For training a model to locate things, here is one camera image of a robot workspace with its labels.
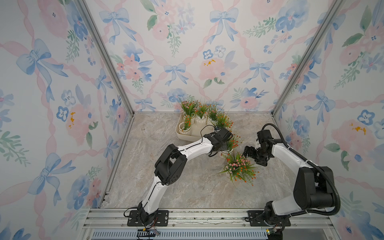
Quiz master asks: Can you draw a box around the pink flowered potted gypsophila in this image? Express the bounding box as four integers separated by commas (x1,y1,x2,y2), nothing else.
181,100,199,124

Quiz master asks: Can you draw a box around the aluminium rail frame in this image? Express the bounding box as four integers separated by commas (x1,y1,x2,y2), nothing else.
78,209,340,240

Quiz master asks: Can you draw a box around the orange flowered potted gypsophila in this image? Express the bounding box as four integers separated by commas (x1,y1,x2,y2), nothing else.
179,115,192,136

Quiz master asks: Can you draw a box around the black corrugated cable conduit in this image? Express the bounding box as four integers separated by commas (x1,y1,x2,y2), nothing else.
261,122,341,217

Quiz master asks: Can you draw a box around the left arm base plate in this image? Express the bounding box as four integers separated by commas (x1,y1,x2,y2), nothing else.
127,210,169,228

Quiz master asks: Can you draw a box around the small potted gypsophila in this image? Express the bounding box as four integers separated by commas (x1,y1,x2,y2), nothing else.
208,105,219,126

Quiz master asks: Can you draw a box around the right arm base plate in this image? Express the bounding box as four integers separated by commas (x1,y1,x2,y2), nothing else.
245,210,291,228

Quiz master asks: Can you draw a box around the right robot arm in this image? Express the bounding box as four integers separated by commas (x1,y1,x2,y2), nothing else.
243,143,341,226

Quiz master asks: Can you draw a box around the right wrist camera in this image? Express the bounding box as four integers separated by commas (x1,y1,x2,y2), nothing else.
257,129,274,148

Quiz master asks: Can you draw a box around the cream plastic storage box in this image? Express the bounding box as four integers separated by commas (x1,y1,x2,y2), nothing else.
175,113,219,142

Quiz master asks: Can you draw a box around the large pink flowered potted plant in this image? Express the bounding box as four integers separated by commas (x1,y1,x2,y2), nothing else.
220,152,258,186

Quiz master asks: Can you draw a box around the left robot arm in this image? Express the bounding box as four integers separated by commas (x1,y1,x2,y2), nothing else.
137,128,233,227

